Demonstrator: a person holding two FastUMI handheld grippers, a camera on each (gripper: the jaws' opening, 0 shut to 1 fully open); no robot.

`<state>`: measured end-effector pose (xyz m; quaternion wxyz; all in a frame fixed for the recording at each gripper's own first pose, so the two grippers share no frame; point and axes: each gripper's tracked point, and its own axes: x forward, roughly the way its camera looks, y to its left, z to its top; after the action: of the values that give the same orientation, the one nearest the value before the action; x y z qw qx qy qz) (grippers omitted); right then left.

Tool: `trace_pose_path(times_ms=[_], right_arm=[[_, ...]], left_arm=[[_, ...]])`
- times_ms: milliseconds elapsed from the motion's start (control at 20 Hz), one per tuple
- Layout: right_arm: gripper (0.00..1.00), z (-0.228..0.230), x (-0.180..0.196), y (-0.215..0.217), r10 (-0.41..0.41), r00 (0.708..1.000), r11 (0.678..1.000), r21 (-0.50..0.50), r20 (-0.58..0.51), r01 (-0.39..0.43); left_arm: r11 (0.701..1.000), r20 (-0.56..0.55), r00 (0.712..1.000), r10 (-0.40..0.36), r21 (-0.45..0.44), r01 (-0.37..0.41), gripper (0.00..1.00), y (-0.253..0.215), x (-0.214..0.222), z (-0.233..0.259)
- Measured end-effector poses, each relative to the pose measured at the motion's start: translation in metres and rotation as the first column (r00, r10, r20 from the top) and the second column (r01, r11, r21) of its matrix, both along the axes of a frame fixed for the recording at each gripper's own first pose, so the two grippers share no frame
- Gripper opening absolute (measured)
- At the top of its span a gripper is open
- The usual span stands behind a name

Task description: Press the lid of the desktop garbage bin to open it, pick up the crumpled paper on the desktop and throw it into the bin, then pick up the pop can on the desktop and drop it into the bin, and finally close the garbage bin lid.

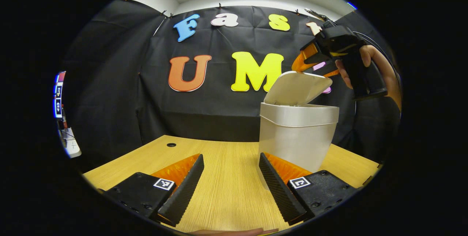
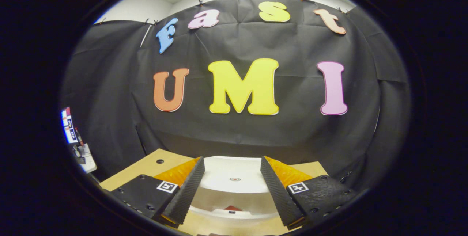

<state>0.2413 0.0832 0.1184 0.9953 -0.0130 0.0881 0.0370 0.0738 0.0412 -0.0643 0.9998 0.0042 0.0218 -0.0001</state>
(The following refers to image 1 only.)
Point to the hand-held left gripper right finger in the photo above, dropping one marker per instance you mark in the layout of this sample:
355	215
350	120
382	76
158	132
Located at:
278	188

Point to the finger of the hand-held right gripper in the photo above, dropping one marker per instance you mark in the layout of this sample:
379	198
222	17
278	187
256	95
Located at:
301	58
327	71

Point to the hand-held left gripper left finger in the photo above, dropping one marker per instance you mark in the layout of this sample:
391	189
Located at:
188	188

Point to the white desktop garbage bin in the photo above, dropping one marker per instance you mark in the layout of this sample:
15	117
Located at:
296	133

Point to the wooden desktop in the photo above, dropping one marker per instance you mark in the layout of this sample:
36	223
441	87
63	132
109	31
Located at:
226	177

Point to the black backdrop cloth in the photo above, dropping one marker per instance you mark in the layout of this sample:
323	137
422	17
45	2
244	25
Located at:
146	111

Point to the white side table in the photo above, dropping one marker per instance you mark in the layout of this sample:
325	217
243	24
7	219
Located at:
71	144

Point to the computer monitor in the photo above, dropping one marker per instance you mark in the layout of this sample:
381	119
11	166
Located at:
59	95

